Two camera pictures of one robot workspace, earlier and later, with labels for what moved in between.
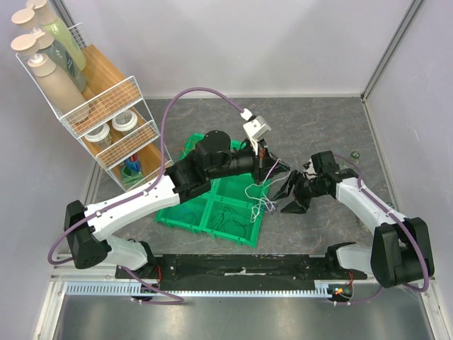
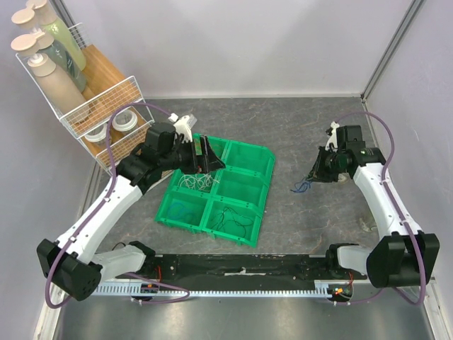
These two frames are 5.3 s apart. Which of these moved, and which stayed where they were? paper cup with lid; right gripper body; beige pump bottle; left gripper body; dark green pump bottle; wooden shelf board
Moved: right gripper body; left gripper body
Stayed: dark green pump bottle; beige pump bottle; wooden shelf board; paper cup with lid
